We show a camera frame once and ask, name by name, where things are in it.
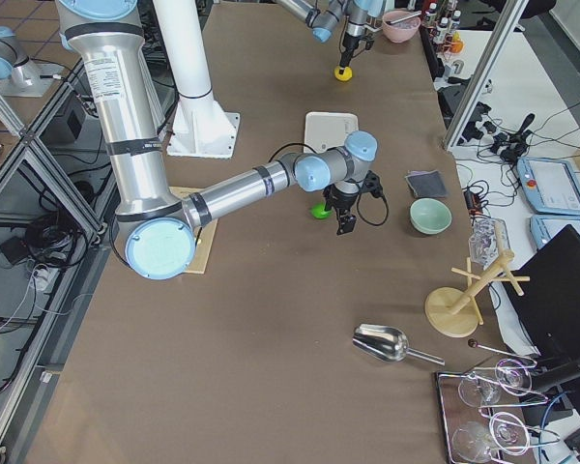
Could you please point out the pink bowl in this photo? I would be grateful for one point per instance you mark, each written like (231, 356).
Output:
(400, 26)

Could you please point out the green lime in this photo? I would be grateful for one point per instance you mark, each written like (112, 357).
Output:
(320, 211)

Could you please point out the black monitor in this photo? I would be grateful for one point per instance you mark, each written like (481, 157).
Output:
(549, 310)

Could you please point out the yellow lemon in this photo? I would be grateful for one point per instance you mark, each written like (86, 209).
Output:
(343, 74)

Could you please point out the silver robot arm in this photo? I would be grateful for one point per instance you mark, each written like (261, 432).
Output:
(322, 24)
(157, 227)

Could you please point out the black wire rack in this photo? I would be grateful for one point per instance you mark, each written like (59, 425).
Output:
(481, 412)

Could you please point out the grey folded cloth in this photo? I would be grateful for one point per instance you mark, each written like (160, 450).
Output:
(426, 184)

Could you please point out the metal scoop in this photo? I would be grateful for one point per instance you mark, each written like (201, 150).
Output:
(388, 344)

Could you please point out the green ceramic bowl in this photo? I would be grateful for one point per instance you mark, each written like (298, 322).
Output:
(430, 216)

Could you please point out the clear glass cup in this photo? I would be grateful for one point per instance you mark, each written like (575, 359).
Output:
(488, 240)

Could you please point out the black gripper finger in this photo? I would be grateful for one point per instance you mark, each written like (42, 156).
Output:
(345, 60)
(346, 224)

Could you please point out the bamboo cutting board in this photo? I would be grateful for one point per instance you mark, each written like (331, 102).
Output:
(203, 243)

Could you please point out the wooden cup stand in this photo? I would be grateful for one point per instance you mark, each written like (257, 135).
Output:
(456, 313)

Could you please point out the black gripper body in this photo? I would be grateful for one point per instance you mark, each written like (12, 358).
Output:
(351, 40)
(342, 199)

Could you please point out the blue teach pendant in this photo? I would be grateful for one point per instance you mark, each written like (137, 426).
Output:
(550, 185)

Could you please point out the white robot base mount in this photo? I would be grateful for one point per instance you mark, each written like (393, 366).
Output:
(201, 128)

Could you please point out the beige rabbit tray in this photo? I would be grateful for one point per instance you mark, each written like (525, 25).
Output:
(325, 130)

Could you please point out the wine glass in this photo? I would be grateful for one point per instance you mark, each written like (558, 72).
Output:
(475, 442)
(484, 385)

